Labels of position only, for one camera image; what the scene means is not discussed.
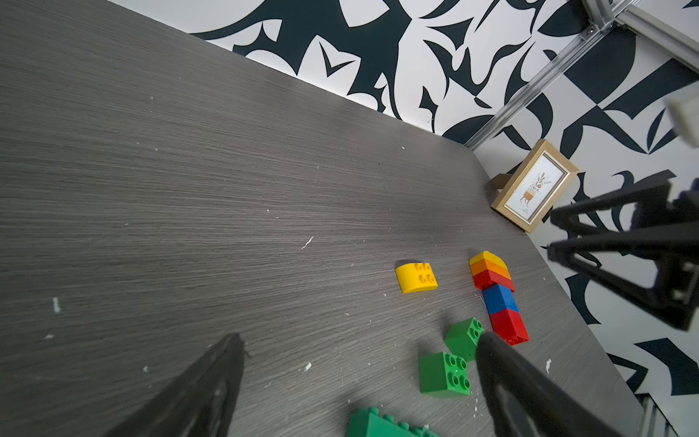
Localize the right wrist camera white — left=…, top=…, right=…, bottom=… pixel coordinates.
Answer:
left=664, top=81, right=699, bottom=149

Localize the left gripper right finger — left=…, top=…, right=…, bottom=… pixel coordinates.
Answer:
left=476, top=332, right=620, bottom=436

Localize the blue square lego brick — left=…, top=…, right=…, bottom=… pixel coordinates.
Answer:
left=482, top=284, right=519, bottom=315

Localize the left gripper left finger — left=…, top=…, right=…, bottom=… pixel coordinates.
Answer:
left=107, top=333, right=245, bottom=436

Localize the light green square lego brick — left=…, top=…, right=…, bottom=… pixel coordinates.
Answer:
left=419, top=353, right=471, bottom=399

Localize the orange lego brick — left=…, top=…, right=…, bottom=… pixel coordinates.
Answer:
left=471, top=259, right=512, bottom=280

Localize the red square lego brick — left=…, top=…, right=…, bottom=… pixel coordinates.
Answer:
left=490, top=309, right=530, bottom=346

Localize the wooden framed picture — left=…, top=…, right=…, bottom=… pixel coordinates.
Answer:
left=491, top=138, right=580, bottom=234

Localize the small green lego brick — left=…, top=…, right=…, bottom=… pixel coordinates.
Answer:
left=444, top=318, right=485, bottom=362

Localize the red long lego brick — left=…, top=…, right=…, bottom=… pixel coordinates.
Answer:
left=473, top=269, right=516, bottom=292

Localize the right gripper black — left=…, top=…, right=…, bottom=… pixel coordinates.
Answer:
left=547, top=170, right=698, bottom=331

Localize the yellow curved lego brick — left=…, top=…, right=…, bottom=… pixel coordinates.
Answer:
left=395, top=262, right=439, bottom=294
left=469, top=251, right=507, bottom=269

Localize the dark green wide lego brick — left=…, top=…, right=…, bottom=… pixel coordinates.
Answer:
left=346, top=407, right=438, bottom=437

